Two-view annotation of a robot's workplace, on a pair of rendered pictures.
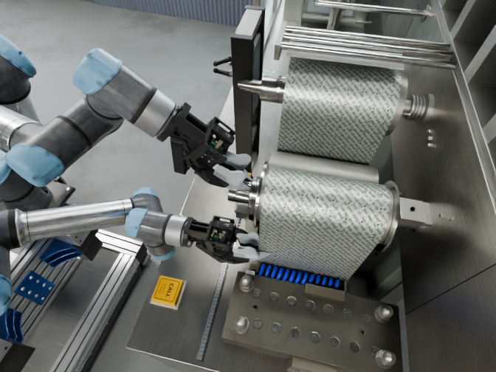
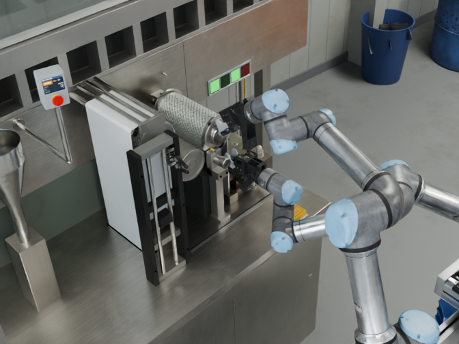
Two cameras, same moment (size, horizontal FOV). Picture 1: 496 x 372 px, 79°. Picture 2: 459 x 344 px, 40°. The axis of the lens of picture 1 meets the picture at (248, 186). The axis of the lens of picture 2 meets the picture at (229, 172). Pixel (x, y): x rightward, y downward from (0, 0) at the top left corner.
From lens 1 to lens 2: 2.27 m
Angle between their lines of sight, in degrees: 83
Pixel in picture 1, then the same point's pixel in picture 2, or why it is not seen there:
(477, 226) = (171, 55)
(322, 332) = not seen: hidden behind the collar
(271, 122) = (100, 306)
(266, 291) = not seen: hidden behind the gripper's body
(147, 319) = (312, 208)
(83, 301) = not seen: outside the picture
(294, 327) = (233, 145)
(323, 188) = (192, 105)
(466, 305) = (190, 61)
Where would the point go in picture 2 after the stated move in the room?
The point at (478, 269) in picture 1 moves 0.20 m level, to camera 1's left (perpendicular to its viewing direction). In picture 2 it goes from (183, 54) to (227, 67)
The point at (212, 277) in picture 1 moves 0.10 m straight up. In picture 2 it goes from (259, 210) to (259, 190)
